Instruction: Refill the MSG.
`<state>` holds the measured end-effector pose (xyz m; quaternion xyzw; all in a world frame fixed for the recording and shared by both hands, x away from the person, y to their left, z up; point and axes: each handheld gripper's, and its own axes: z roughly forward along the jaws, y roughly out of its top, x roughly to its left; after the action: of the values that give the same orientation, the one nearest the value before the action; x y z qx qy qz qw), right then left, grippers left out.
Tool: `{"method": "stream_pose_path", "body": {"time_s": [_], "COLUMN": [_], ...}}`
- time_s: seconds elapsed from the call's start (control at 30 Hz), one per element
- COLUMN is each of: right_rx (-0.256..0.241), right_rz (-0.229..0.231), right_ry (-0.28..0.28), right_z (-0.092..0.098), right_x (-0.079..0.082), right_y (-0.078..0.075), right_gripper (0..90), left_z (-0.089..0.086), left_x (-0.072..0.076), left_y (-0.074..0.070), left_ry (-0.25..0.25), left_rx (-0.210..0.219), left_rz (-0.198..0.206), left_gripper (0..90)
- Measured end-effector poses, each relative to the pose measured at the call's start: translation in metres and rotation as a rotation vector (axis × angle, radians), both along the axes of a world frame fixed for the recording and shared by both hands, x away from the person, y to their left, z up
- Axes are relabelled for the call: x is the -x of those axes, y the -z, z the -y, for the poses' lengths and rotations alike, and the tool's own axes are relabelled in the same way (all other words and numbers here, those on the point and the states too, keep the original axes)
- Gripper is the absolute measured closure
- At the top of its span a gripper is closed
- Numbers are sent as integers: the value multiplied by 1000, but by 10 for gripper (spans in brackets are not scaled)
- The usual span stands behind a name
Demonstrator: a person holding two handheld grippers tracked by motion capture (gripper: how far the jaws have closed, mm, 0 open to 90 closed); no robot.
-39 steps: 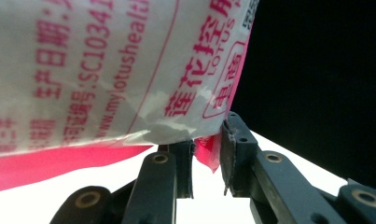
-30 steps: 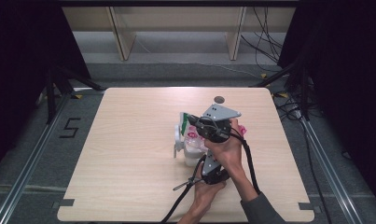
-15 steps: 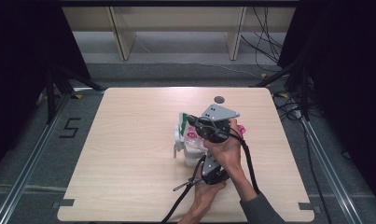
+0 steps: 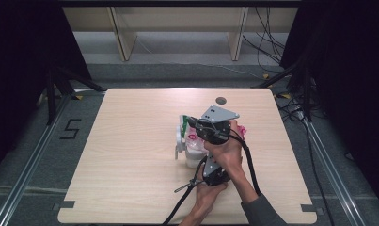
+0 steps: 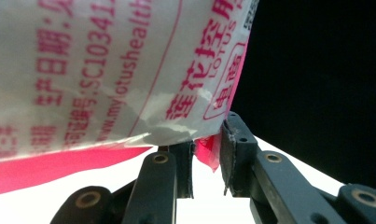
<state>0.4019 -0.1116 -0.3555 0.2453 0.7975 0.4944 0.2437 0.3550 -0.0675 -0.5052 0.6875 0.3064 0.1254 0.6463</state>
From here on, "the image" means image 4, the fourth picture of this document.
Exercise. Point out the person's right hand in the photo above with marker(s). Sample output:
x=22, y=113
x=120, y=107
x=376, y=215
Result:
x=228, y=153

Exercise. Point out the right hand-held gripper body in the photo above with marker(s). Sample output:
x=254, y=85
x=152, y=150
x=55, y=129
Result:
x=217, y=113

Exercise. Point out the light wooden shelf unit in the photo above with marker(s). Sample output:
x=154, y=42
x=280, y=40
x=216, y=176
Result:
x=177, y=19

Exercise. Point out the aluminium floor rail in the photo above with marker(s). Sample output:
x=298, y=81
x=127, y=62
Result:
x=27, y=169
x=334, y=175

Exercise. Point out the black curtain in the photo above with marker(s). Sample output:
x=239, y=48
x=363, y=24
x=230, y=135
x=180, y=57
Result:
x=350, y=78
x=21, y=78

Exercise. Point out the pink and white plastic bag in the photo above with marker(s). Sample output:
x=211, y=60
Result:
x=185, y=122

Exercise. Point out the black metal stand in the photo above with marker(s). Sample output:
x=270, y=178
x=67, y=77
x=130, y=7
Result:
x=307, y=94
x=51, y=94

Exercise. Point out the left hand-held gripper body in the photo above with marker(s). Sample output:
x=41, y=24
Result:
x=211, y=171

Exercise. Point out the person's left hand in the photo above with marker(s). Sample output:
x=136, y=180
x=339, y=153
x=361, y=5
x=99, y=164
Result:
x=206, y=196

